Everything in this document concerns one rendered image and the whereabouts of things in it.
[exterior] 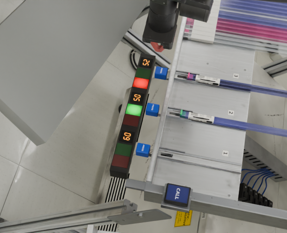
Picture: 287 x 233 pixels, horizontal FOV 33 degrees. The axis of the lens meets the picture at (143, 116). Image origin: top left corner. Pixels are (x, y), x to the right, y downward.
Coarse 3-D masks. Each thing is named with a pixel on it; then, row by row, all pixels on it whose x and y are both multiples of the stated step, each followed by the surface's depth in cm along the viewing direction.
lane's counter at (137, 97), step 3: (132, 93) 118; (135, 93) 118; (138, 93) 118; (141, 93) 118; (132, 96) 117; (135, 96) 117; (138, 96) 117; (141, 96) 117; (132, 99) 117; (135, 99) 117; (138, 99) 117; (141, 99) 117; (135, 102) 116; (138, 102) 116; (141, 102) 116
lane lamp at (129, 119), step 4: (128, 116) 114; (132, 116) 114; (136, 116) 114; (124, 120) 114; (128, 120) 114; (132, 120) 114; (136, 120) 114; (128, 124) 113; (132, 124) 113; (136, 124) 113
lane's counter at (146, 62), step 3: (141, 57) 123; (141, 60) 123; (144, 60) 123; (147, 60) 123; (150, 60) 123; (141, 63) 122; (144, 63) 122; (147, 63) 122; (150, 63) 122; (141, 66) 122; (144, 66) 122; (147, 66) 122; (150, 66) 122
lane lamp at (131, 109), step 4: (128, 104) 116; (132, 104) 116; (128, 108) 116; (132, 108) 116; (136, 108) 116; (140, 108) 116; (128, 112) 115; (132, 112) 115; (136, 112) 115; (140, 112) 115
